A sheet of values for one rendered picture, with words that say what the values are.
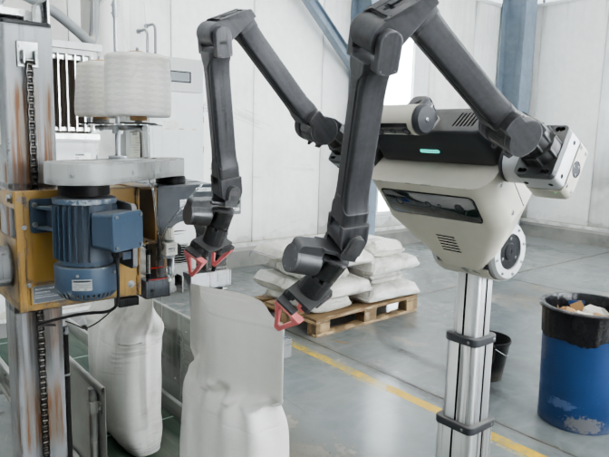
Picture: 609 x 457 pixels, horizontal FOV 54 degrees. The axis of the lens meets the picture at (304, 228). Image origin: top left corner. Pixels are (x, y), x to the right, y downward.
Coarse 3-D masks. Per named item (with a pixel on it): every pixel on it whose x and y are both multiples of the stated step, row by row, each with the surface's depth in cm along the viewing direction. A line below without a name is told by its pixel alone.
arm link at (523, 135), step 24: (384, 0) 96; (408, 0) 93; (432, 0) 92; (360, 24) 95; (384, 24) 91; (408, 24) 93; (432, 24) 96; (432, 48) 99; (456, 48) 101; (456, 72) 103; (480, 72) 105; (480, 96) 108; (504, 96) 111; (480, 120) 116; (504, 120) 112; (528, 120) 112; (504, 144) 115; (528, 144) 115
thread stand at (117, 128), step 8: (112, 0) 157; (112, 8) 157; (112, 16) 158; (136, 48) 150; (96, 120) 170; (104, 120) 171; (96, 128) 174; (104, 128) 169; (112, 128) 162; (120, 128) 161; (128, 128) 156; (136, 128) 153; (144, 128) 150; (120, 136) 163; (120, 144) 163; (120, 152) 164
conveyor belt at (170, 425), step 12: (72, 336) 324; (0, 348) 304; (72, 348) 306; (84, 348) 307; (84, 360) 291; (168, 420) 233; (168, 432) 224; (108, 444) 213; (168, 444) 214; (108, 456) 206; (120, 456) 206; (132, 456) 206; (156, 456) 206; (168, 456) 207
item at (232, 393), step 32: (192, 288) 177; (192, 320) 178; (224, 320) 151; (256, 320) 146; (192, 352) 179; (224, 352) 153; (256, 352) 147; (192, 384) 167; (224, 384) 154; (256, 384) 149; (192, 416) 166; (224, 416) 151; (256, 416) 148; (192, 448) 166; (224, 448) 151; (256, 448) 147; (288, 448) 154
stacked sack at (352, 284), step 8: (288, 280) 466; (296, 280) 464; (336, 280) 465; (344, 280) 465; (352, 280) 468; (360, 280) 472; (368, 280) 476; (336, 288) 452; (344, 288) 458; (352, 288) 463; (360, 288) 469; (368, 288) 477; (336, 296) 454; (344, 296) 462
